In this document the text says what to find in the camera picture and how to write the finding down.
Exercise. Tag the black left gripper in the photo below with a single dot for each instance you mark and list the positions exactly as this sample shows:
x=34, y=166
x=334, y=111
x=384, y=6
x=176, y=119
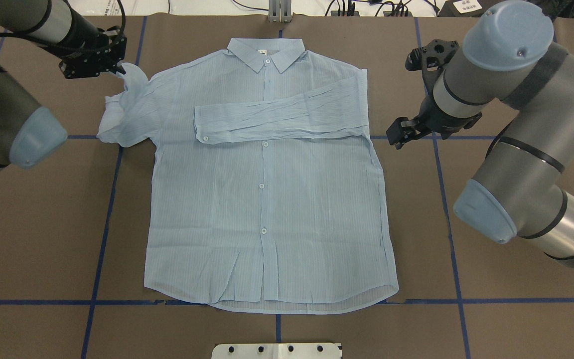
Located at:
x=78, y=40

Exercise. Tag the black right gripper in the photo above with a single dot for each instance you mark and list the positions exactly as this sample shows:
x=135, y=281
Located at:
x=447, y=125

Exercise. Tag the light blue button-up shirt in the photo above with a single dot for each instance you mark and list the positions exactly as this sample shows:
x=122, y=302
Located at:
x=267, y=194

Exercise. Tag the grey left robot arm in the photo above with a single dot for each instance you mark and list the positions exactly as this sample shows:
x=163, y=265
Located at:
x=29, y=132

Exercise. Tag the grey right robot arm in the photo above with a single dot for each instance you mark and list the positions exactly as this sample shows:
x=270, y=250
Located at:
x=509, y=55

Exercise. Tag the black box with label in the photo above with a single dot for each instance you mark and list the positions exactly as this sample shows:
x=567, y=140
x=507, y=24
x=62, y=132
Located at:
x=465, y=8

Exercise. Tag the grey aluminium frame post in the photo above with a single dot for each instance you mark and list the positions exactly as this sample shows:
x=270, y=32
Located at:
x=280, y=11

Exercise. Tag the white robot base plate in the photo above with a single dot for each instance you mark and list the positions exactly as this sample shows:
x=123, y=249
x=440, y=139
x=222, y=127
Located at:
x=278, y=351

